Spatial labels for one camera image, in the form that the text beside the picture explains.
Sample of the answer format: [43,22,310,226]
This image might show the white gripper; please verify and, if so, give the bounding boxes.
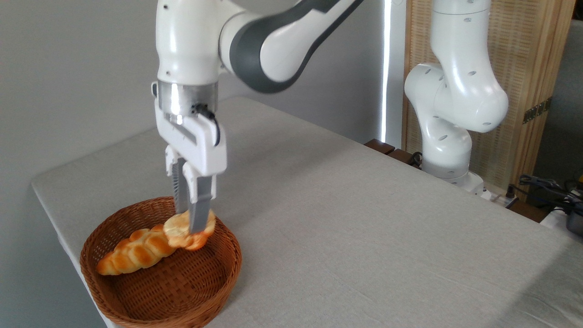
[152,82,228,234]

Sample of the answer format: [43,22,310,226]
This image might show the round crusty bread roll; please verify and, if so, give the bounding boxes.
[163,210,217,251]

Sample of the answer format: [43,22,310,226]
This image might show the long braided bread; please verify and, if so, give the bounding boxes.
[96,224,176,276]

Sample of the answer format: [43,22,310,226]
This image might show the brown wicker basket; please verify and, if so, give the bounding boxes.
[80,196,243,328]

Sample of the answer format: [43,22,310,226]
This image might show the grey tablecloth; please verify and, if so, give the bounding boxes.
[31,96,583,328]

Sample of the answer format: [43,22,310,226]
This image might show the dark brown wooden block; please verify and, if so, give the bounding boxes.
[364,139,396,155]
[387,149,422,170]

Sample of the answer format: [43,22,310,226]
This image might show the white power strip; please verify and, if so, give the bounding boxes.
[482,186,520,209]

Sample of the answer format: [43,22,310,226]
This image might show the dark metal screen hinge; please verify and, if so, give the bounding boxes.
[522,97,553,124]

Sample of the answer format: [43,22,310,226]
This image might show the wooden bamboo folding screen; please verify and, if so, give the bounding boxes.
[402,0,577,202]

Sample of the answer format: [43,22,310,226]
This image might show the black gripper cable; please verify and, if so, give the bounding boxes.
[191,104,221,147]

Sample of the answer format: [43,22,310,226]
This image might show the bundle of dark cables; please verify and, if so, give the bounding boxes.
[506,174,583,215]

